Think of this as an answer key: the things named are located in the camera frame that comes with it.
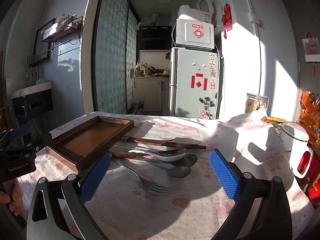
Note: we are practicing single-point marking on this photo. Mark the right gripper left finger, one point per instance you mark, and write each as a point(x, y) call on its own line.
point(45, 218)

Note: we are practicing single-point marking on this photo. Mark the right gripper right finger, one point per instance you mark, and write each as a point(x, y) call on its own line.
point(273, 219)

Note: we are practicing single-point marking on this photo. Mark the dark wooden chopstick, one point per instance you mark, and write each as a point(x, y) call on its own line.
point(190, 146)
point(126, 155)

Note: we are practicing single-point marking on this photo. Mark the small metal spoon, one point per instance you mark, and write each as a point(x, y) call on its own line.
point(175, 172)

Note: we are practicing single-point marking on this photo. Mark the white ceramic spoon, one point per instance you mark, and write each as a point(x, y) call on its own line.
point(171, 156)

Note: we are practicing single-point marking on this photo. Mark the silver fork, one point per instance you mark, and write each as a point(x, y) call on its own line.
point(148, 185)

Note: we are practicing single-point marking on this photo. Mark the metal cake server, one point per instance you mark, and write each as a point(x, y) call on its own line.
point(176, 140)

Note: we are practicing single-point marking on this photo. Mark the white kitchen cabinet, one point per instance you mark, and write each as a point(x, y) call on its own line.
point(154, 91)

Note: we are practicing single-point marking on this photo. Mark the person left hand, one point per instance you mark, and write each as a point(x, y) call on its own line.
point(14, 200)

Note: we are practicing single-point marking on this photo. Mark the dark wooden tray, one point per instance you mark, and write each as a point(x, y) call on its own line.
point(79, 147)

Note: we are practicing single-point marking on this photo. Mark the white sink basin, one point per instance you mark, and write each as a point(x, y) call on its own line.
point(31, 90)

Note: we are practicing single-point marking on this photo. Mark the white and red mug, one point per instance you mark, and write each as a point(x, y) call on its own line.
point(295, 141)

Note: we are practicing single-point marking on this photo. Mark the orange snack bag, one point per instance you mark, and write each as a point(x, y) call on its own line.
point(309, 116)

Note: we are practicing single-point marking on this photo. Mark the pink patterned tablecloth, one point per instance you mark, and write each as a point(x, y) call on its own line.
point(198, 206)

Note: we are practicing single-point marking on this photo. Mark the clear glass jar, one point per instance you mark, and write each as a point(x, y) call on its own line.
point(256, 102)

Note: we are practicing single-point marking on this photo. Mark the patterned sliding door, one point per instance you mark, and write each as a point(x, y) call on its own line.
point(114, 56)

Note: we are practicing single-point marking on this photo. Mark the grey refrigerator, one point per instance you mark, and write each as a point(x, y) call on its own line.
point(194, 83)

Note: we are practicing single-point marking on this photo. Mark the black range hood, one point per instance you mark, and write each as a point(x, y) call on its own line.
point(156, 37)

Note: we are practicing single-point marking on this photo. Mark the white microwave oven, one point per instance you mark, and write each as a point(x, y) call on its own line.
point(194, 34)

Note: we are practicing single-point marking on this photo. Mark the red hanging ornament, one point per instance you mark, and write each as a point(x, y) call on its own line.
point(226, 19)

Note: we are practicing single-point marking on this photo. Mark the white rice cooker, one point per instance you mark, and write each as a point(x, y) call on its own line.
point(203, 12)

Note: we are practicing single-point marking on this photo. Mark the wire wall shelf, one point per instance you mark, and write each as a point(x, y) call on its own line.
point(66, 24)

